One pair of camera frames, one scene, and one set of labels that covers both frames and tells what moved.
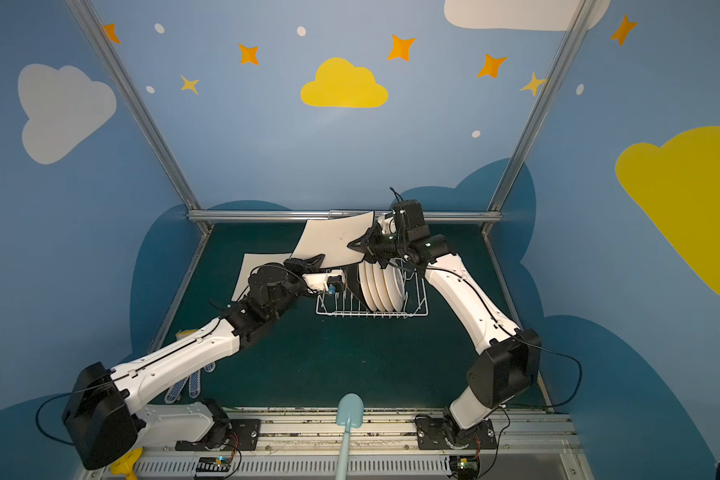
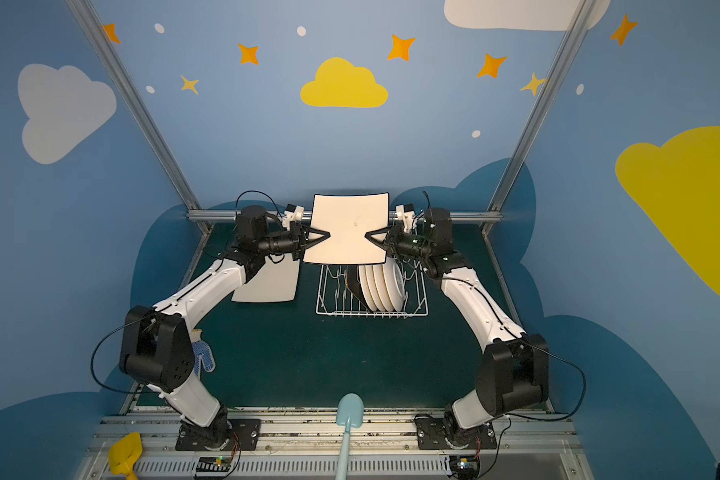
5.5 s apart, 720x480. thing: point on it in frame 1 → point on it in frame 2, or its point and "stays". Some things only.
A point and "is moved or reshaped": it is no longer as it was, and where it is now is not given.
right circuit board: (467, 466) stays
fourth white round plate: (383, 290) stays
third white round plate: (378, 303) stays
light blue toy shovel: (350, 415) stays
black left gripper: (300, 267) → (303, 240)
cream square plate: (331, 237) is moved or reshaped
